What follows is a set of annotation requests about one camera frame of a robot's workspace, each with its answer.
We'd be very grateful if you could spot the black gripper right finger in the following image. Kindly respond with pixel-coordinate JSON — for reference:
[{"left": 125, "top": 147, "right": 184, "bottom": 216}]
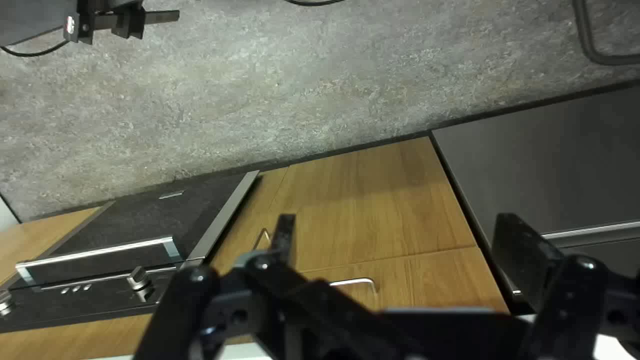
[{"left": 493, "top": 213, "right": 640, "bottom": 360}]

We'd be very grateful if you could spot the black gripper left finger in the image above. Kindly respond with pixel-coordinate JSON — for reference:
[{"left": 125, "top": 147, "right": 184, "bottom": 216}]
[{"left": 135, "top": 213, "right": 402, "bottom": 360}]

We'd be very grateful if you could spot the wooden drawer with metal handle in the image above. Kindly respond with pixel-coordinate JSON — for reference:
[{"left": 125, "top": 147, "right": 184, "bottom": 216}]
[{"left": 293, "top": 245, "right": 512, "bottom": 317}]

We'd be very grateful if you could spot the wooden lower cabinet door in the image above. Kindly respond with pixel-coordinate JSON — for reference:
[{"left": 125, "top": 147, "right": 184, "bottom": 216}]
[{"left": 208, "top": 136, "right": 481, "bottom": 269}]

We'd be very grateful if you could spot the thin black cable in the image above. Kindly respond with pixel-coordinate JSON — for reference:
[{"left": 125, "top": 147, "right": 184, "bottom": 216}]
[{"left": 0, "top": 39, "right": 72, "bottom": 61}]

